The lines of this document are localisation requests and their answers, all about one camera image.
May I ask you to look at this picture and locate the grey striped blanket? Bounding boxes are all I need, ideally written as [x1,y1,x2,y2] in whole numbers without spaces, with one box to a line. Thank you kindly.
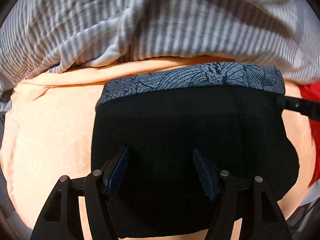
[1,0,319,112]

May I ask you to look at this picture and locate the red cloth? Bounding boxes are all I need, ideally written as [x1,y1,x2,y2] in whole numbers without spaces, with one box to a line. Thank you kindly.
[297,81,320,188]

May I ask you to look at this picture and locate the black pants with patterned waistband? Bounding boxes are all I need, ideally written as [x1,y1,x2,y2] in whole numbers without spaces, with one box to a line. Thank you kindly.
[91,62,299,238]

